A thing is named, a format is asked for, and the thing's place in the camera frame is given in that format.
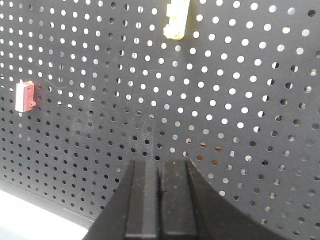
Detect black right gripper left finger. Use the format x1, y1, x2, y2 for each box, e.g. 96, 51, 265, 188
87, 161, 160, 240

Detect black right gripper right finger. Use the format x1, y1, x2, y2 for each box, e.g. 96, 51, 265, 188
160, 160, 282, 240

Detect white height-adjustable desk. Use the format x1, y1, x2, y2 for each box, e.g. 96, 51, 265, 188
0, 190, 88, 240

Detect black perforated pegboard panel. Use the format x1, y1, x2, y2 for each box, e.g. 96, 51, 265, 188
0, 0, 320, 240

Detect red-sided white rocker switch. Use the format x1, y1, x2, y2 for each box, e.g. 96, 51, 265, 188
15, 80, 37, 113

